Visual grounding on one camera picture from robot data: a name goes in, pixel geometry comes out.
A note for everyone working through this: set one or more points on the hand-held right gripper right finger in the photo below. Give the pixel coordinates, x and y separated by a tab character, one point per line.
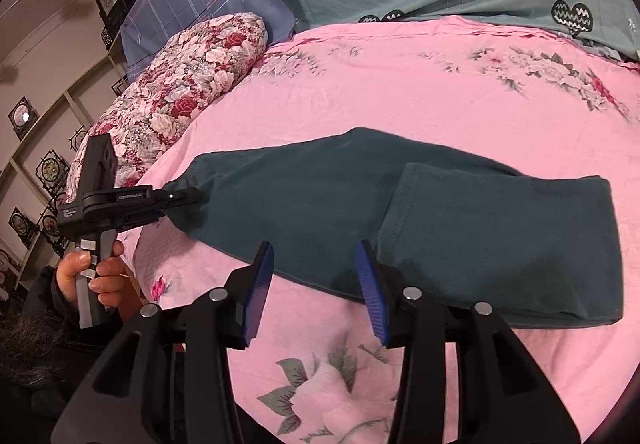
372	295

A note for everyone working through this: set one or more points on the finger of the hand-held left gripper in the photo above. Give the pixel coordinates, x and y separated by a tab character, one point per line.
177	196
145	218

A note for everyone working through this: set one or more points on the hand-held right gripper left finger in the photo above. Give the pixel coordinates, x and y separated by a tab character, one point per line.
257	295

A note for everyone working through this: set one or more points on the dark teal pants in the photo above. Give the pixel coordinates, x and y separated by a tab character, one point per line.
325	204

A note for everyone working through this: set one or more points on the person's left forearm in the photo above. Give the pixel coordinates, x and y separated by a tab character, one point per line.
45	296

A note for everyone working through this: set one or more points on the person's left hand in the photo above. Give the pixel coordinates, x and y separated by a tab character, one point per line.
102	269

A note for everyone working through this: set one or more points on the round decorative plate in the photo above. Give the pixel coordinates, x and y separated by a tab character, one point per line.
22	225
52	170
22	114

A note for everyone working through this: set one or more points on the wooden display shelf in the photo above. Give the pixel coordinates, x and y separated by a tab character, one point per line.
30	159

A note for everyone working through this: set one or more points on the red rose floral quilt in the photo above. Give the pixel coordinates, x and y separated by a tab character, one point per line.
175	89

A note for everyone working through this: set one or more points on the dark fur-trimmed jacket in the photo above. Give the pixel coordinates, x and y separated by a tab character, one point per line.
30	354

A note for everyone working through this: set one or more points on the pink floral bedsheet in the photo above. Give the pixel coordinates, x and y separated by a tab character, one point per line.
400	89

